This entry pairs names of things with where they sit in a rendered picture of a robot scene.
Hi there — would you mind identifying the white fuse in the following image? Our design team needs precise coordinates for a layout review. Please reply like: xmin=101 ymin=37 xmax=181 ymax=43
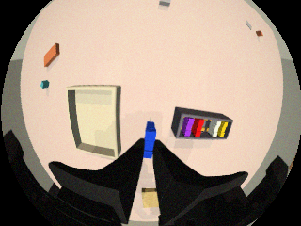
xmin=208 ymin=120 xmax=221 ymax=137

